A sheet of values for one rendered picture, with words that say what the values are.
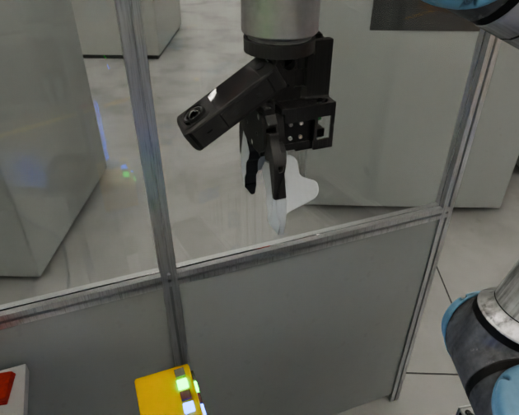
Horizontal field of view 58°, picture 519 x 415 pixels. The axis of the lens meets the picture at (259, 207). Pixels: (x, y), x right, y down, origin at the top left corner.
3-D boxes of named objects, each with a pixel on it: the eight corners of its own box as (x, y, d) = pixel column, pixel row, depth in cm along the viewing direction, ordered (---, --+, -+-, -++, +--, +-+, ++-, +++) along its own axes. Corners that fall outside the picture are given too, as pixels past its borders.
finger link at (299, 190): (328, 231, 52) (320, 150, 50) (278, 243, 51) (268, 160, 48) (315, 225, 55) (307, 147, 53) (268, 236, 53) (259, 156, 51)
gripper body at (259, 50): (332, 153, 51) (343, 40, 44) (259, 167, 49) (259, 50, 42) (302, 126, 57) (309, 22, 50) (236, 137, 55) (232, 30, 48)
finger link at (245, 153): (285, 187, 62) (299, 139, 55) (243, 195, 60) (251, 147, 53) (277, 170, 64) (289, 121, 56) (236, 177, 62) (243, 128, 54)
